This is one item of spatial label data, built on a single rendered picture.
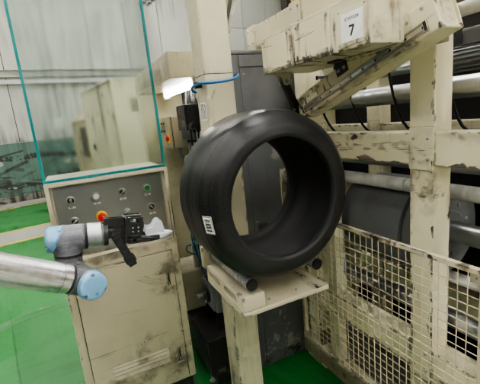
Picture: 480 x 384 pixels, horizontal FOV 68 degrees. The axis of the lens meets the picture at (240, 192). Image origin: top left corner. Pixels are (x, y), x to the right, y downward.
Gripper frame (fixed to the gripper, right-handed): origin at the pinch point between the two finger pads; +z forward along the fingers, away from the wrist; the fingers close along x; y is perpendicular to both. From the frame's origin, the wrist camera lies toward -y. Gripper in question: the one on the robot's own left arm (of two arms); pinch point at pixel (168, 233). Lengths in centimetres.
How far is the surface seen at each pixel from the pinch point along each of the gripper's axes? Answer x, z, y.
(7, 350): 174, -75, -123
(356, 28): -28, 49, 63
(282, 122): -12, 35, 36
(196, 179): -4.5, 8.1, 18.1
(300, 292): -8, 48, -26
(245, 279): -6.2, 25.5, -17.6
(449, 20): -44, 68, 63
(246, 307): -8.6, 24.7, -26.8
